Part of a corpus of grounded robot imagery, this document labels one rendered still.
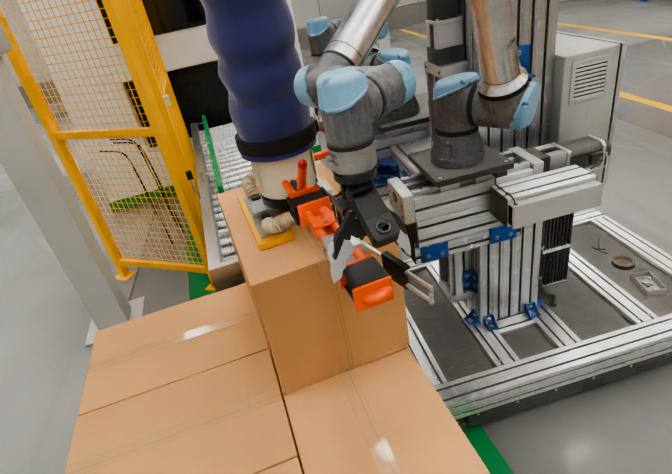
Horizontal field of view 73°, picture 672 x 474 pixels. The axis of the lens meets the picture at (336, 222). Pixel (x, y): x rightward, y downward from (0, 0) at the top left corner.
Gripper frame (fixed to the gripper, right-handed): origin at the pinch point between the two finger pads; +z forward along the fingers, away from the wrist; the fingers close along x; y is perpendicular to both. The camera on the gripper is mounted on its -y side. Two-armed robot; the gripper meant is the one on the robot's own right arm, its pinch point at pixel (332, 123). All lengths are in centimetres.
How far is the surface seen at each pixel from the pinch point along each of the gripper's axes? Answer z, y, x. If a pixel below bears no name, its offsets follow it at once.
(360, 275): 0, 90, -29
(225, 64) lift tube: -32, 34, -35
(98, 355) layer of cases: 54, 9, -101
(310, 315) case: 30, 59, -34
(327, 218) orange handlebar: 0, 66, -26
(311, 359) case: 45, 59, -37
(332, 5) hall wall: 21, -849, 317
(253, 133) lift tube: -15, 38, -34
